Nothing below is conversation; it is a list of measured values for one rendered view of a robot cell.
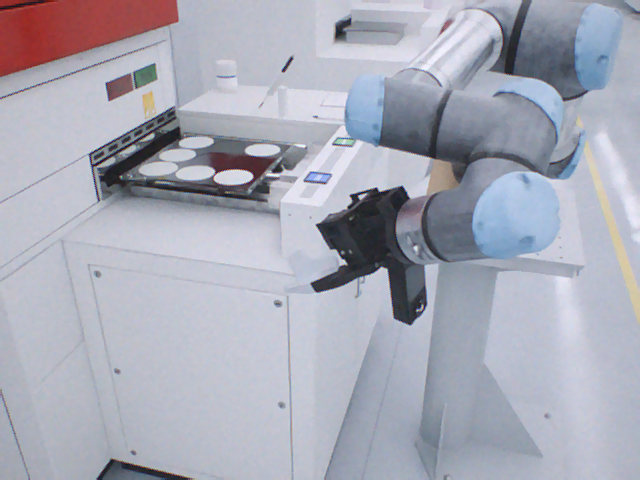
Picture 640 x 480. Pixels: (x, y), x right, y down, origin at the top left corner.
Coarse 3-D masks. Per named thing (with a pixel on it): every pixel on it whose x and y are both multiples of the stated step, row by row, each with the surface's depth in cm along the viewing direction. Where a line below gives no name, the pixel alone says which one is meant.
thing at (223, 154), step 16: (176, 144) 177; (224, 144) 177; (240, 144) 177; (288, 144) 177; (160, 160) 165; (192, 160) 165; (208, 160) 165; (224, 160) 165; (240, 160) 166; (256, 160) 166; (272, 160) 165; (144, 176) 155; (160, 176) 155; (176, 176) 155; (256, 176) 155
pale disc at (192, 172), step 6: (186, 168) 160; (192, 168) 160; (198, 168) 160; (204, 168) 160; (210, 168) 160; (180, 174) 156; (186, 174) 156; (192, 174) 156; (198, 174) 156; (204, 174) 156; (210, 174) 156
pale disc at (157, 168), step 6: (156, 162) 164; (162, 162) 164; (168, 162) 164; (144, 168) 160; (150, 168) 160; (156, 168) 160; (162, 168) 160; (168, 168) 160; (174, 168) 160; (144, 174) 156; (150, 174) 156; (156, 174) 156; (162, 174) 156
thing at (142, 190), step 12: (132, 192) 163; (144, 192) 162; (156, 192) 161; (168, 192) 160; (180, 192) 159; (192, 192) 158; (204, 192) 158; (216, 204) 157; (228, 204) 156; (240, 204) 155; (252, 204) 154; (264, 204) 153
